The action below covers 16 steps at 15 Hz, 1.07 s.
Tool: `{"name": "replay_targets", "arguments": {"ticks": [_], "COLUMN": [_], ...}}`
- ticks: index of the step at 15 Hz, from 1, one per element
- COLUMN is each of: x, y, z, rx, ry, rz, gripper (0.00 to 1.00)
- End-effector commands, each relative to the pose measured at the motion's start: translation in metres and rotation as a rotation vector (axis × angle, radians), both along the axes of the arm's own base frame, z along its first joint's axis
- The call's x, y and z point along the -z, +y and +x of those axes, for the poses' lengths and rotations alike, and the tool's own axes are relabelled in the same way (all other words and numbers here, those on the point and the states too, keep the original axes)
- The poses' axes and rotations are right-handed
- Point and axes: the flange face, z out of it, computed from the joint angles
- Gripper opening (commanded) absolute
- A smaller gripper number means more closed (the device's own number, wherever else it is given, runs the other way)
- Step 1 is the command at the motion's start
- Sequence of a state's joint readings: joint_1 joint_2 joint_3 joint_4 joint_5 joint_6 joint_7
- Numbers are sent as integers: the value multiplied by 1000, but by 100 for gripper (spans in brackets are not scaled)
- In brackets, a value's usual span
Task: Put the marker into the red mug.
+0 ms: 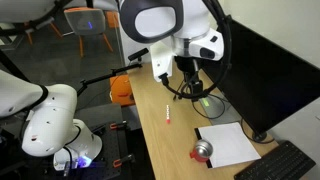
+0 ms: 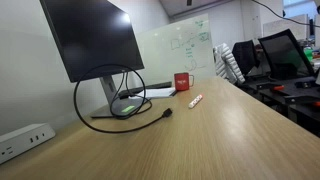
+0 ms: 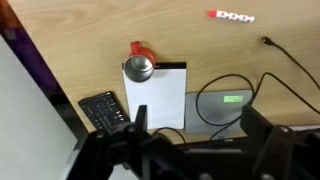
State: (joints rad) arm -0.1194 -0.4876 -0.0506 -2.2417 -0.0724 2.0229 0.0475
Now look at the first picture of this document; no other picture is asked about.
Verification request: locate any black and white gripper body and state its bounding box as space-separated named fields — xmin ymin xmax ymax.
xmin=174 ymin=56 xmax=203 ymax=99

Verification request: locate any red and white marker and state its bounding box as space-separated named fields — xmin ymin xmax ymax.
xmin=166 ymin=105 xmax=171 ymax=124

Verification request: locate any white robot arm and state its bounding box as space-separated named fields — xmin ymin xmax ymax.
xmin=0 ymin=0 xmax=231 ymax=170

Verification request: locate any red metal mug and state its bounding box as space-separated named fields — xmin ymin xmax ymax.
xmin=189 ymin=139 xmax=213 ymax=162

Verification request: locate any orange box under table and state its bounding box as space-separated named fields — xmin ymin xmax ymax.
xmin=110 ymin=75 xmax=135 ymax=106

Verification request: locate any black computer monitor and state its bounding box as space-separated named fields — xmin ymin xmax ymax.
xmin=218 ymin=21 xmax=320 ymax=142

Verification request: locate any orange clamp far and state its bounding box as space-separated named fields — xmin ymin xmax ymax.
xmin=109 ymin=121 xmax=128 ymax=130

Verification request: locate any orange clamp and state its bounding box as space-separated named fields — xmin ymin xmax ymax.
xmin=113 ymin=154 xmax=135 ymax=168
xmin=109 ymin=121 xmax=128 ymax=130

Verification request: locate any white paper notepad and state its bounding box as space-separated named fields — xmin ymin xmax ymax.
xmin=195 ymin=122 xmax=261 ymax=168

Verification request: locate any grey orange chair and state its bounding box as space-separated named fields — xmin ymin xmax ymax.
xmin=64 ymin=7 xmax=113 ymax=58

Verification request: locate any orange clamp near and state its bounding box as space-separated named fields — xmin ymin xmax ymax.
xmin=113 ymin=154 xmax=135 ymax=168

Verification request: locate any black keyboard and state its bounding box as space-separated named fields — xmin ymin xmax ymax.
xmin=234 ymin=141 xmax=316 ymax=180

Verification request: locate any black cable with plug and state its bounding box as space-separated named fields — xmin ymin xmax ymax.
xmin=172 ymin=79 xmax=229 ymax=121

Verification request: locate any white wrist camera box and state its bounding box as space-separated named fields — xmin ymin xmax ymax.
xmin=150 ymin=41 xmax=174 ymax=82

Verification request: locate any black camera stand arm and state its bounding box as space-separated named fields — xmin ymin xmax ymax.
xmin=77 ymin=48 xmax=149 ymax=96

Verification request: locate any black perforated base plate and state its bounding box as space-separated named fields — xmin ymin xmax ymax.
xmin=63 ymin=121 xmax=132 ymax=180

